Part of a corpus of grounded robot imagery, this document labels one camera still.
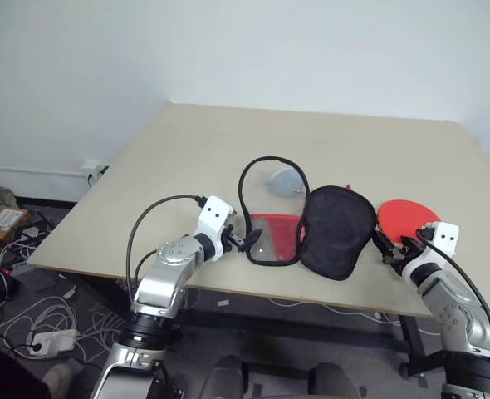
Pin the dark rounded shape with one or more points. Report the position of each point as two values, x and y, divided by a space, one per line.
336 380
224 376

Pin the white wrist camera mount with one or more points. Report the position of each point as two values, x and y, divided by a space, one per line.
446 239
216 214

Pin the red table tennis paddle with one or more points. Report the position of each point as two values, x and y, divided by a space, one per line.
407 216

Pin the black router with antennas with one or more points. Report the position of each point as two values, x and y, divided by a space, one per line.
29 230

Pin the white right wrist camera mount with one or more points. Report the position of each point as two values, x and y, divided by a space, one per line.
446 239

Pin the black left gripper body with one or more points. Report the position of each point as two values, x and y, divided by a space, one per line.
231 237

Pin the white wall socket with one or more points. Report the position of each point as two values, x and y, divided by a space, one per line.
92 168

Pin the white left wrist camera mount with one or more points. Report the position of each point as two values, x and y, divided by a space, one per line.
216 214

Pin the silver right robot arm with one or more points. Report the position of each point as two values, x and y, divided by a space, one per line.
448 299

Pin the black paddle cover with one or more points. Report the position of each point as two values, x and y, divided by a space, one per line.
336 232

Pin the blue white plush toy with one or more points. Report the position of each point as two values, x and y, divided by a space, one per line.
284 181

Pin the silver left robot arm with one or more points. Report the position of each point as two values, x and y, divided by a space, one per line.
166 274

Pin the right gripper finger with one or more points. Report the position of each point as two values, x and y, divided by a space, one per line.
388 258
384 242

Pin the dark maroon object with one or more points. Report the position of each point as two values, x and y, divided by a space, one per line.
8 374

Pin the grey shoe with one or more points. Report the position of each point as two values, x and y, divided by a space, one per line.
58 378

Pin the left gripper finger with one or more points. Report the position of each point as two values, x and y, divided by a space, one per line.
247 246
250 237

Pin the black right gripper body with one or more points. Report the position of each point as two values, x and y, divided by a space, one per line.
407 249

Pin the olive green bag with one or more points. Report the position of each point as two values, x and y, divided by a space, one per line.
2 197

